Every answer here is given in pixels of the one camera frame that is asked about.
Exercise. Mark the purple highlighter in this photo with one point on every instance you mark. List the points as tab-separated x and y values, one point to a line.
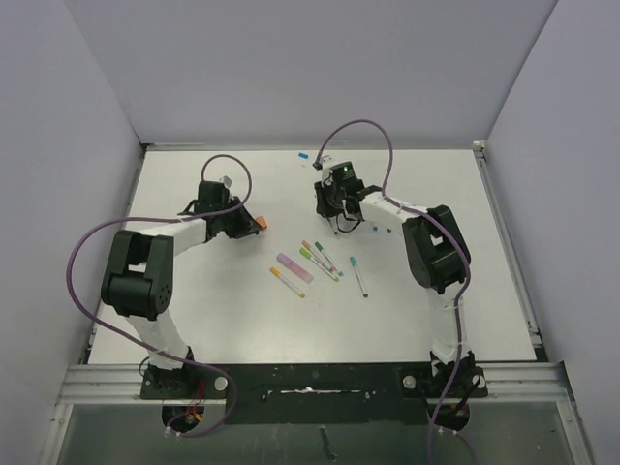
294	268

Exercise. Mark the aluminium right rail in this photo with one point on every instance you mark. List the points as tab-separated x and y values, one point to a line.
506	240

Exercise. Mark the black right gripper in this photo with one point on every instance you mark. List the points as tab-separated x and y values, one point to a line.
322	190

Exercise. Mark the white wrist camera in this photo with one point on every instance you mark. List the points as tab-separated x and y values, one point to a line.
226	181
322	162

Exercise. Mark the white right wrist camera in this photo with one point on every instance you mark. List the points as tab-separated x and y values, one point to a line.
322	162

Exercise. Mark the aluminium rail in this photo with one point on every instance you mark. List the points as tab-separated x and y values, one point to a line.
506	240
518	413

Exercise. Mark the yellow cap pen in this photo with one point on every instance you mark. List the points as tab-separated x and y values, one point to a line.
287	282

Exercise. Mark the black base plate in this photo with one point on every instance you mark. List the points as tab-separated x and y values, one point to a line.
314	394

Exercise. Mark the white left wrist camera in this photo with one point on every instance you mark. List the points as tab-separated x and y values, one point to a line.
226	181

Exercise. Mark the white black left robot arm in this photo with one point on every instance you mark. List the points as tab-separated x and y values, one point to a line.
138	281

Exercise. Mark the dark blue whiteboard marker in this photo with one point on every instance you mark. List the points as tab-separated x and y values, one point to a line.
332	226

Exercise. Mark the pink orange cap pen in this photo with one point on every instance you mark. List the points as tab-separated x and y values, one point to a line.
317	255

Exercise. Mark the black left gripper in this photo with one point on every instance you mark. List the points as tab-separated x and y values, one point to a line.
246	226

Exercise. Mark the teal green cap pen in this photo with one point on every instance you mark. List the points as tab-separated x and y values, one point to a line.
329	258

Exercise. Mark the aluminium front rail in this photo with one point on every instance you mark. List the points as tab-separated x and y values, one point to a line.
518	413

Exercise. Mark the teal cap white pen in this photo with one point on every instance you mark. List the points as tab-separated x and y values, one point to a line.
359	277

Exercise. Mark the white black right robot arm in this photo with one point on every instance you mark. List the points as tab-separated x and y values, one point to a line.
436	252

